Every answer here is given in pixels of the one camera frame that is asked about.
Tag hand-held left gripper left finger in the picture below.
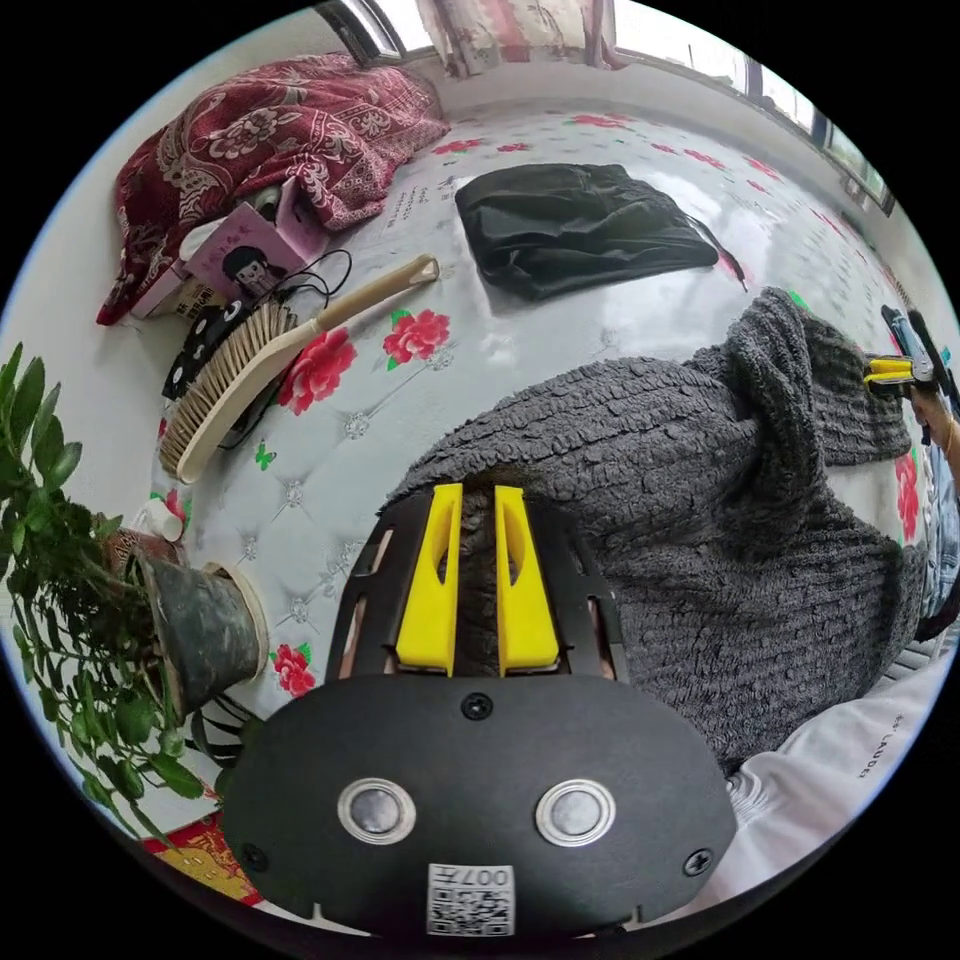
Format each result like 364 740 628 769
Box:
395 482 464 678

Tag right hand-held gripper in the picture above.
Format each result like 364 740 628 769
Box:
861 303 952 393

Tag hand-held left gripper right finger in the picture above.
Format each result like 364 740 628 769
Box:
493 484 562 678

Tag gray wool pants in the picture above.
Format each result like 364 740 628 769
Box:
378 287 931 783

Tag person's right hand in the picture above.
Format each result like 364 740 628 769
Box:
910 386 960 460

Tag potted green plant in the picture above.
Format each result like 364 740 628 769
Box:
0 343 273 843

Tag bed with flowered white sheet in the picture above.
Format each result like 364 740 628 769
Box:
97 104 948 826

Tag small white bottle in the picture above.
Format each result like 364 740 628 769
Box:
138 498 186 544

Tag beige bed brush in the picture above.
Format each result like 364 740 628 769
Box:
158 253 441 485

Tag red and yellow carton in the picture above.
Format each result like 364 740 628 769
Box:
142 813 264 909

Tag pink book with portrait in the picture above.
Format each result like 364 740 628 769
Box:
183 202 310 303

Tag white and yellow book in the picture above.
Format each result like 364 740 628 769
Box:
131 258 226 325

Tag red patterned blanket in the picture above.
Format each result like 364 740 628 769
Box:
95 53 451 327

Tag red and white curtain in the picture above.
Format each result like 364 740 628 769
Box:
416 0 618 78

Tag black strap with white dots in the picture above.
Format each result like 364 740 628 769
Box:
161 298 256 403

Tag black cable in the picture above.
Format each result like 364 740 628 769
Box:
217 249 354 451

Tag black folded garment with drawstring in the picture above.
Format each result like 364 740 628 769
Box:
454 162 751 302

